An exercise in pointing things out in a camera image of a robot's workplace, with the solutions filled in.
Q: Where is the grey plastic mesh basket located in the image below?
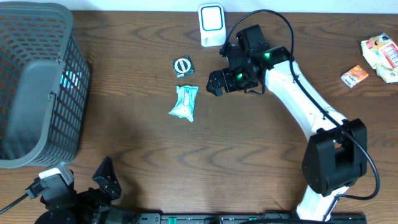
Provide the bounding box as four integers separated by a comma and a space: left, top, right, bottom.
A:
1, 1, 91, 169

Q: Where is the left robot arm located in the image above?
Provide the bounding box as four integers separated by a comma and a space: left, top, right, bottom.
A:
36, 156, 136, 224

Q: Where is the left black cable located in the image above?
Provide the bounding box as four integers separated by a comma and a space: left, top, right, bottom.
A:
0, 192, 30, 216

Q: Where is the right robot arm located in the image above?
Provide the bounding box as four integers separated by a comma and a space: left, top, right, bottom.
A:
206, 44, 368, 221

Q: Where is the right black cable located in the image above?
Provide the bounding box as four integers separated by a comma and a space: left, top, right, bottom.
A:
219, 9, 381, 218

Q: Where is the teal wet wipes pack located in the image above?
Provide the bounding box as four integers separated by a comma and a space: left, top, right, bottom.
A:
169, 85, 199, 122

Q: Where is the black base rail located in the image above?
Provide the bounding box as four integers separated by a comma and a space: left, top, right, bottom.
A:
135, 212, 368, 224

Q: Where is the green round-label ointment box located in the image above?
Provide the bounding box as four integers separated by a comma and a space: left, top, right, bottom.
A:
172, 55, 195, 78

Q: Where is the black cable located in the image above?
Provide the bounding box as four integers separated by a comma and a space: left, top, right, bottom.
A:
219, 9, 381, 218
0, 192, 30, 216

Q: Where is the white barcode scanner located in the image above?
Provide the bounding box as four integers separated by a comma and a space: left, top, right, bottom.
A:
198, 4, 226, 47

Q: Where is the small orange snack packet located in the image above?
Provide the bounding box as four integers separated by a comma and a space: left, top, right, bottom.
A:
341, 65, 369, 88

